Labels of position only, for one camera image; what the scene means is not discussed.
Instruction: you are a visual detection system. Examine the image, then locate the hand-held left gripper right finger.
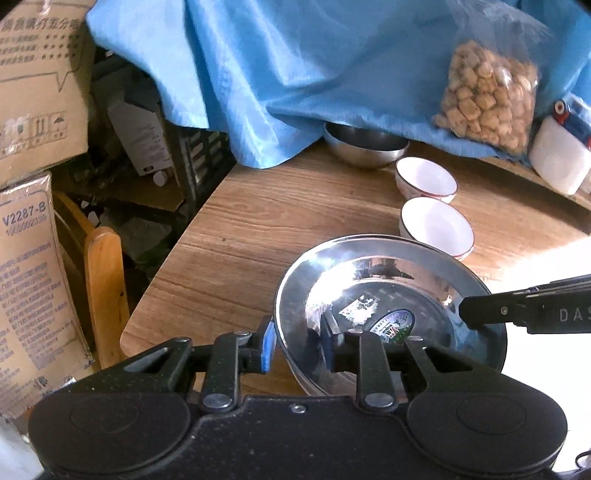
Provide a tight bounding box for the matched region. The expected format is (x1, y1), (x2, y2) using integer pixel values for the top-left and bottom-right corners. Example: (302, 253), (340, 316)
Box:
(321, 313), (492, 413)

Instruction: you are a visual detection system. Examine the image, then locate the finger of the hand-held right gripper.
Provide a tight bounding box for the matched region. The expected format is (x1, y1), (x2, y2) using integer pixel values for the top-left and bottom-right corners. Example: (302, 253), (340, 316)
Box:
(459, 274), (591, 329)

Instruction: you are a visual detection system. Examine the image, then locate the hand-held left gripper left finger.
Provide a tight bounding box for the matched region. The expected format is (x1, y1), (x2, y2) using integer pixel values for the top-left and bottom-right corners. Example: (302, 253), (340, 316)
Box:
(99, 316), (279, 414)

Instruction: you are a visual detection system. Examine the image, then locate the large steel basin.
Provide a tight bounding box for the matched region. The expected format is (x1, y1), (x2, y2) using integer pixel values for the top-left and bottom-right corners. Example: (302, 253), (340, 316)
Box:
(274, 234), (509, 398)

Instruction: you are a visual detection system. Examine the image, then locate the white bowl with red rim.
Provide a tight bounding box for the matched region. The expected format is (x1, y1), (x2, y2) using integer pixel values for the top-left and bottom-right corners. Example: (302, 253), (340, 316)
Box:
(394, 157), (459, 205)
(398, 197), (475, 261)

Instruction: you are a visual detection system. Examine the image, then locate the stainless steel bowl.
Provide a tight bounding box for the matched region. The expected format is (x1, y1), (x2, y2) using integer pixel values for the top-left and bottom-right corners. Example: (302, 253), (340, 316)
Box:
(323, 121), (411, 169)

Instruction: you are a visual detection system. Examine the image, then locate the white jug with blue lid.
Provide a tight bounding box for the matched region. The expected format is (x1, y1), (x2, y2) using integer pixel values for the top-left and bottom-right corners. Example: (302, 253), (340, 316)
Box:
(529, 99), (591, 195)

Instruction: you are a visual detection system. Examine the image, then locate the wooden chair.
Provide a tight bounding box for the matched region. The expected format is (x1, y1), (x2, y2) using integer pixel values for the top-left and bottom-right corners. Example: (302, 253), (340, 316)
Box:
(53, 191), (129, 370)

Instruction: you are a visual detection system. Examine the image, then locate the black plastic crate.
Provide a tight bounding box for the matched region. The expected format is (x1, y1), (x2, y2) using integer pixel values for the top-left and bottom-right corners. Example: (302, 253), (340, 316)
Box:
(165, 121), (237, 217)

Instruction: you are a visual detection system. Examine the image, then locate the clear bag of puffed snacks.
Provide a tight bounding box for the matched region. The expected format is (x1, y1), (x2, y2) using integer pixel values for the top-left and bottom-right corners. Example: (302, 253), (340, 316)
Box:
(431, 0), (555, 155)

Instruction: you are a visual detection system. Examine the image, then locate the cardboard box with taped edge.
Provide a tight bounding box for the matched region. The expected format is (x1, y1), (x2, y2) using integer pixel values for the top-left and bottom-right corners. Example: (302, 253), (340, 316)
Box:
(0, 173), (96, 420)

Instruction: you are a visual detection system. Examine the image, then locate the small white carton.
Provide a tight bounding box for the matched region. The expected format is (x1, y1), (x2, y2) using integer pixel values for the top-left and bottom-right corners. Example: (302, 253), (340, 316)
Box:
(107, 98), (175, 177)

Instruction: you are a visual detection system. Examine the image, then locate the light blue cloth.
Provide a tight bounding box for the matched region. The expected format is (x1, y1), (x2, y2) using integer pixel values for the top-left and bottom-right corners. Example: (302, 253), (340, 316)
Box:
(85, 0), (591, 169)

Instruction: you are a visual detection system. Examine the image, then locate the large cardboard box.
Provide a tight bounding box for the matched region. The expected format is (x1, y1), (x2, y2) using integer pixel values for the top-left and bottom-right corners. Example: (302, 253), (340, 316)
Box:
(0, 0), (99, 190)

